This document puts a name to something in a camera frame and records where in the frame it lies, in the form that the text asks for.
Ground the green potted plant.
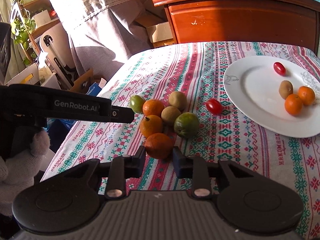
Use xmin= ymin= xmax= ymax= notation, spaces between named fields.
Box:
xmin=10 ymin=0 xmax=36 ymax=66

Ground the green lime large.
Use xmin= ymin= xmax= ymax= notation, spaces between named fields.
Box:
xmin=174 ymin=112 xmax=200 ymax=139

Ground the orange tangerine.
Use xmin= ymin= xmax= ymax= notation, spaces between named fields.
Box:
xmin=139 ymin=115 xmax=163 ymax=138
xmin=144 ymin=133 xmax=174 ymax=159
xmin=284 ymin=94 xmax=303 ymax=116
xmin=298 ymin=86 xmax=316 ymax=106
xmin=143 ymin=99 xmax=164 ymax=116

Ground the white plastic basket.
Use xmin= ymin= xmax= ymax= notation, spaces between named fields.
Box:
xmin=41 ymin=73 xmax=61 ymax=90

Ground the white folding stool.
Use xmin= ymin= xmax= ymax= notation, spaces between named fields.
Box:
xmin=40 ymin=23 xmax=79 ymax=89

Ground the blue small box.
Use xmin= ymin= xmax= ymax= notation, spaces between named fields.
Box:
xmin=86 ymin=82 xmax=102 ymax=96

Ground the brown kiwi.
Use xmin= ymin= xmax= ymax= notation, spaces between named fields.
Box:
xmin=278 ymin=80 xmax=293 ymax=100
xmin=161 ymin=106 xmax=181 ymax=125
xmin=168 ymin=91 xmax=187 ymax=111

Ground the cardboard box beside nightstand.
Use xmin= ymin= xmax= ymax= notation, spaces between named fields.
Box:
xmin=146 ymin=22 xmax=175 ymax=48

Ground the red cherry tomato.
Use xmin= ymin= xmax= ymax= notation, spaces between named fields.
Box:
xmin=273 ymin=62 xmax=286 ymax=76
xmin=206 ymin=99 xmax=223 ymax=115

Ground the green tomato small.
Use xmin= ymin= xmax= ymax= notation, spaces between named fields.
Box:
xmin=129 ymin=95 xmax=145 ymax=114

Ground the brown wooden nightstand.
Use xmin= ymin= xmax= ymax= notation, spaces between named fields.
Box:
xmin=152 ymin=0 xmax=319 ymax=54

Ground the checked beige curtain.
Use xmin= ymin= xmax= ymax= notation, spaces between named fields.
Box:
xmin=50 ymin=0 xmax=151 ymax=80

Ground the striped patterned tablecloth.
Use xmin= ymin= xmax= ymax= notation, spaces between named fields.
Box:
xmin=42 ymin=42 xmax=319 ymax=239

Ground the white gloved left hand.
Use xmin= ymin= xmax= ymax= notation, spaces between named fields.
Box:
xmin=1 ymin=130 xmax=50 ymax=216

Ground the white floral ceramic plate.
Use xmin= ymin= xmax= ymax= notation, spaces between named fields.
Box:
xmin=223 ymin=56 xmax=319 ymax=138

